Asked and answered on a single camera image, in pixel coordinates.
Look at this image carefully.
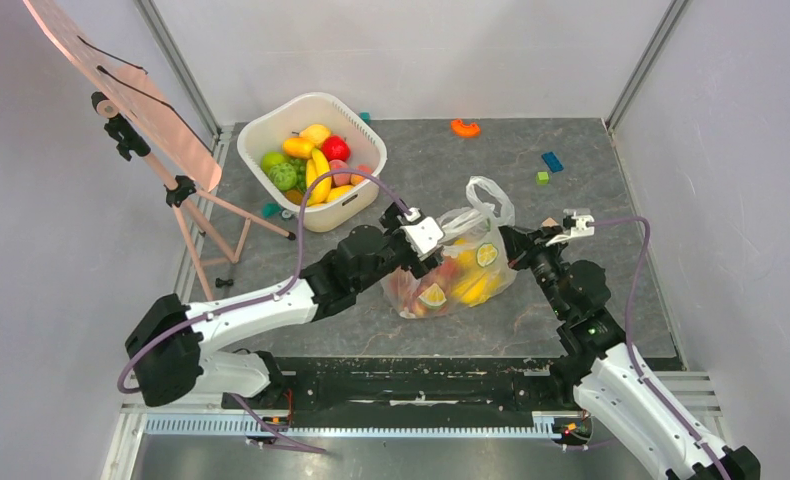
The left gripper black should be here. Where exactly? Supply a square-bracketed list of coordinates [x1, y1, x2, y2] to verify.
[354, 200, 444, 293]

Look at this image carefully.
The clear plastic bag of fruits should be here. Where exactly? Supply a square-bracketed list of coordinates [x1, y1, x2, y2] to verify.
[382, 176, 516, 319]

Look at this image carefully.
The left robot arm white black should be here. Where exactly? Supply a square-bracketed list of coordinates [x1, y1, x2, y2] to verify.
[119, 204, 444, 408]

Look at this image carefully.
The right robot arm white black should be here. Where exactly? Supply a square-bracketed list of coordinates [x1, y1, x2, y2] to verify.
[500, 226, 761, 479]

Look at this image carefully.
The fake peach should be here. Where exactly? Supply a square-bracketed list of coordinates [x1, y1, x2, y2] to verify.
[329, 159, 351, 187]

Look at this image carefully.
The yellow fake banana bunch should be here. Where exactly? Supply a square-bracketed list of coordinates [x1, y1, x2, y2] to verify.
[305, 148, 353, 206]

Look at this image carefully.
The red fake apple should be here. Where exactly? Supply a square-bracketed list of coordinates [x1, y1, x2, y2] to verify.
[320, 135, 351, 162]

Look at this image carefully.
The green fake custard apple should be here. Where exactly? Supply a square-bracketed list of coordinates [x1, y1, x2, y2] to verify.
[268, 162, 298, 192]

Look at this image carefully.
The orange yellow fake mango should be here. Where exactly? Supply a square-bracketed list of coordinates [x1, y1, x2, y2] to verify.
[282, 137, 316, 159]

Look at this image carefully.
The blue toy brick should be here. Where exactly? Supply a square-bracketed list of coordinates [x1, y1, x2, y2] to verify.
[541, 152, 564, 173]

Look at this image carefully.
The orange curved toy block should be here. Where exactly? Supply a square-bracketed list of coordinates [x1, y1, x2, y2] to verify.
[450, 118, 481, 138]

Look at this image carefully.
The teal toy piece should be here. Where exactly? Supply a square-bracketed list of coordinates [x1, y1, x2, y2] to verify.
[261, 203, 283, 218]

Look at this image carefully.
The white plastic basket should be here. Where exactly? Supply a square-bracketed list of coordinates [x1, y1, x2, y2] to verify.
[237, 92, 387, 232]

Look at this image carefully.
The pink tripod stand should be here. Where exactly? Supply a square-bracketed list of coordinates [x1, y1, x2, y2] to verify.
[91, 91, 296, 301]

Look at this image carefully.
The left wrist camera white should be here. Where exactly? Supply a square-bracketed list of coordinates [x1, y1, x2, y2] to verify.
[400, 207, 444, 260]

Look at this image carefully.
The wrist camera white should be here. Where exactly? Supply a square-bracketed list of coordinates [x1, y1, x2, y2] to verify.
[400, 207, 444, 260]
[546, 208, 595, 246]

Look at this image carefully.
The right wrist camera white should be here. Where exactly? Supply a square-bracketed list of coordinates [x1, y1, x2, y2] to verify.
[546, 208, 595, 246]

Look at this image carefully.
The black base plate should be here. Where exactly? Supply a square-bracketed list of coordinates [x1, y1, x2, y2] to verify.
[244, 354, 589, 410]

